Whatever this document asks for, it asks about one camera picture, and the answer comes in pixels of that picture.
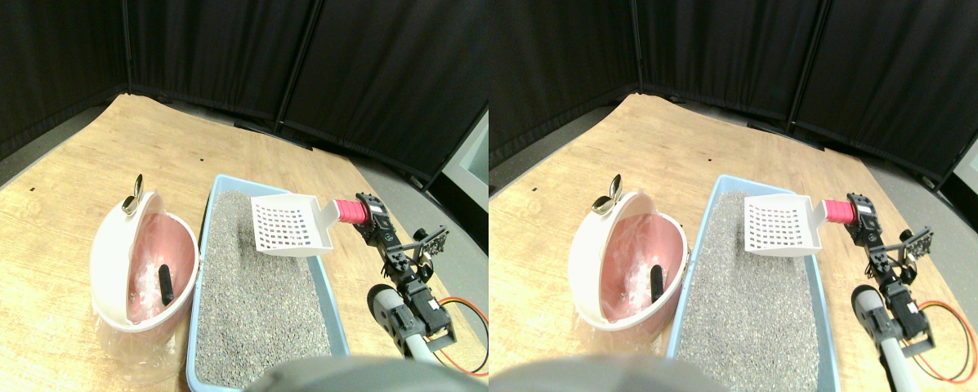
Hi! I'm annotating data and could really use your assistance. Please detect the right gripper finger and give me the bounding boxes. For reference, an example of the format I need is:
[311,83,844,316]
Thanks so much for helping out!
[355,192,392,226]
[846,192,880,226]

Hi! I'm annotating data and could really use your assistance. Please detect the black lump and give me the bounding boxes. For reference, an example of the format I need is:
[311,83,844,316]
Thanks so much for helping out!
[157,262,176,308]
[647,264,667,305]

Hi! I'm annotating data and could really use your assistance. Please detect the blue litter tray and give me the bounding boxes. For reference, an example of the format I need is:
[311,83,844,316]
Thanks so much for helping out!
[185,174,351,392]
[666,174,842,392]

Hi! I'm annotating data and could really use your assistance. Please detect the black curtain stand pole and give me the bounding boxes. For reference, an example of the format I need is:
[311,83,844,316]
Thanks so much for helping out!
[784,0,835,128]
[274,0,325,128]

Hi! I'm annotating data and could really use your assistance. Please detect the white bin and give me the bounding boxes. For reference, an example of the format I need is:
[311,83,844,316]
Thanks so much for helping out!
[567,173,690,350]
[88,173,203,385]

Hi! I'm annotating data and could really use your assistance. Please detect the black bracket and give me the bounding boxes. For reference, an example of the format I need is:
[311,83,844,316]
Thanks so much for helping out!
[392,228,450,264]
[879,226,936,265]

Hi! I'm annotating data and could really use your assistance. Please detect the orange wire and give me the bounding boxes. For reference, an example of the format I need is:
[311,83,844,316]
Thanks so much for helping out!
[916,300,978,384]
[435,297,489,377]

